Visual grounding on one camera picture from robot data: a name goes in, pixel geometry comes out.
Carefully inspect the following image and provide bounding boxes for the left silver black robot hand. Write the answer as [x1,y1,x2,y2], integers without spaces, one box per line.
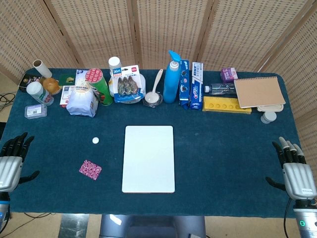
[0,132,40,193]

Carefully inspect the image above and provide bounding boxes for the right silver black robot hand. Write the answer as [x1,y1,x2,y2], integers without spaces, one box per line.
[265,136,317,200]

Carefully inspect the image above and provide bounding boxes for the pink patterned packet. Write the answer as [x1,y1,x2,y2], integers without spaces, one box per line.
[78,159,103,181]

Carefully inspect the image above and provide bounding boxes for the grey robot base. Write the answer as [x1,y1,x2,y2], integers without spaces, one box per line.
[99,214,207,238]

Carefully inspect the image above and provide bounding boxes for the white rectangular board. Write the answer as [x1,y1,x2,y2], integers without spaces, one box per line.
[121,125,176,194]

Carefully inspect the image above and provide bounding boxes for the small clear plastic box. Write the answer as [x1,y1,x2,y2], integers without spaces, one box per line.
[24,104,48,120]

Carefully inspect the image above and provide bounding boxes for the small white jar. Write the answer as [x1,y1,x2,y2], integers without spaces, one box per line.
[260,111,277,124]

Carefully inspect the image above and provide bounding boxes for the beige lidded container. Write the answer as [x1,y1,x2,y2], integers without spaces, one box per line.
[256,104,284,113]

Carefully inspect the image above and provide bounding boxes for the dark blue tablecloth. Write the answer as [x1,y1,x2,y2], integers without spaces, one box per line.
[0,68,306,219]

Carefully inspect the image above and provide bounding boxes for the white bottle with green label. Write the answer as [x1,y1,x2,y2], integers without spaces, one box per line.
[26,81,54,107]

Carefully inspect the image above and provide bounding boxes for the black tin box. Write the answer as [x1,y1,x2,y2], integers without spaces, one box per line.
[18,73,45,93]

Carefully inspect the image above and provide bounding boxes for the white and red small box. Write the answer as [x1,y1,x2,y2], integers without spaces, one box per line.
[59,85,75,109]

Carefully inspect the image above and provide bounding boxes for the amber glass jar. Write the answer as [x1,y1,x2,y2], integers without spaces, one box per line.
[42,77,61,96]

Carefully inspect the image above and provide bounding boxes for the kraft spiral notebook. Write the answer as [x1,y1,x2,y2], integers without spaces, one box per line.
[233,76,287,109]

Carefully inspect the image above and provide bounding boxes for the white paper bag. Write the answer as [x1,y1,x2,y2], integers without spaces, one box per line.
[66,78,99,118]

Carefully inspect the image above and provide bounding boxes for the cardboard tube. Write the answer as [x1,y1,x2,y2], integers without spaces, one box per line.
[32,59,53,78]

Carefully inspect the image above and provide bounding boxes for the yellow ruler block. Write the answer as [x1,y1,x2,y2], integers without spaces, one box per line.
[202,96,253,115]

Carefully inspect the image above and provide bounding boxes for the blue and white pouch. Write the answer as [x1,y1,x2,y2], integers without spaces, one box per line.
[75,69,88,86]

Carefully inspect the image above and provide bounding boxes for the black tube with white cap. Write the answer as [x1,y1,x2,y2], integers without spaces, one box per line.
[204,83,237,96]

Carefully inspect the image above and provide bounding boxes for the green chips can red lid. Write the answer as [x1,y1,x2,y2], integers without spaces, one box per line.
[84,68,114,107]

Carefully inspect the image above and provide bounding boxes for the purple small box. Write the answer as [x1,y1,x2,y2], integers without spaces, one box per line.
[220,67,239,84]

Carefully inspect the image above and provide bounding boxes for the blue white toothpaste box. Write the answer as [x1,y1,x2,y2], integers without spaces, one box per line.
[189,61,204,111]

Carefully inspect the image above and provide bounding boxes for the blue cookie box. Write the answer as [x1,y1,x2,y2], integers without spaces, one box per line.
[178,59,191,111]

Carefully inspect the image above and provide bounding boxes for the correction tape blister pack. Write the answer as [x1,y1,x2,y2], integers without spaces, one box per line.
[110,64,146,104]

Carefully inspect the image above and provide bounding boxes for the white capped clear bottle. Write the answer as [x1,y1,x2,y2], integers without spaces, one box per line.
[108,57,123,98]

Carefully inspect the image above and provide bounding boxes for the white plastic spoon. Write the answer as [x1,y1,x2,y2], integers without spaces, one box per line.
[144,68,164,104]

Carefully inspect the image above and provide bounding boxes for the blue pump bottle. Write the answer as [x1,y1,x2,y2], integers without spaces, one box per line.
[162,50,181,104]

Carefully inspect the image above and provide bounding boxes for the woven folding screen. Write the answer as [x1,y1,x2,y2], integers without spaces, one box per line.
[0,0,317,149]

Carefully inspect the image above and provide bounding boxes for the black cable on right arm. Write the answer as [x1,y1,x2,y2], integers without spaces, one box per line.
[283,199,295,238]

